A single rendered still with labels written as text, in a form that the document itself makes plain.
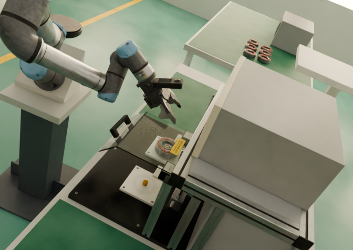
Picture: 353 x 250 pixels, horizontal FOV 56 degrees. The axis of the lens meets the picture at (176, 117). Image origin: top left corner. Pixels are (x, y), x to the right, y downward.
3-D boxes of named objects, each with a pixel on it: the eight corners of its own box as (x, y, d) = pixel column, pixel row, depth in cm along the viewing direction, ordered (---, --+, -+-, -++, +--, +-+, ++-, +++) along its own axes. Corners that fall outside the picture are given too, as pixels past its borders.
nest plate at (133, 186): (118, 189, 130) (119, 187, 130) (135, 167, 143) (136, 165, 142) (153, 207, 129) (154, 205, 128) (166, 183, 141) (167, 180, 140)
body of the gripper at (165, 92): (156, 101, 139) (139, 77, 134) (173, 92, 135) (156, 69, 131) (151, 111, 133) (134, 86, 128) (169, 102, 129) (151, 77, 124)
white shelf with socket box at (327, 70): (259, 129, 201) (297, 64, 175) (266, 102, 231) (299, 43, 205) (314, 155, 197) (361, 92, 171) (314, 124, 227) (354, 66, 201)
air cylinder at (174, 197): (166, 206, 131) (170, 197, 128) (173, 193, 137) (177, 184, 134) (178, 211, 131) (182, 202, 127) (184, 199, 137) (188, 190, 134)
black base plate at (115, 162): (68, 197, 123) (68, 194, 122) (140, 116, 175) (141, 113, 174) (182, 258, 118) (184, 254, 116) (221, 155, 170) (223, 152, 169)
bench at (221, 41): (159, 115, 311) (184, 43, 269) (209, 53, 462) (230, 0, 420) (269, 167, 299) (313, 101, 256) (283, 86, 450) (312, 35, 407)
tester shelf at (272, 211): (167, 183, 100) (171, 172, 97) (218, 90, 155) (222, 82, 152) (305, 252, 94) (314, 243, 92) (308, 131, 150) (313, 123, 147)
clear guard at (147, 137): (97, 151, 110) (101, 138, 107) (130, 117, 130) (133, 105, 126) (186, 196, 106) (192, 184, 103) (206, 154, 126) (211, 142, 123)
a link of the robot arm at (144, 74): (150, 59, 129) (145, 68, 122) (157, 69, 131) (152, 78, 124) (135, 68, 132) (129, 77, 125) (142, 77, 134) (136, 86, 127)
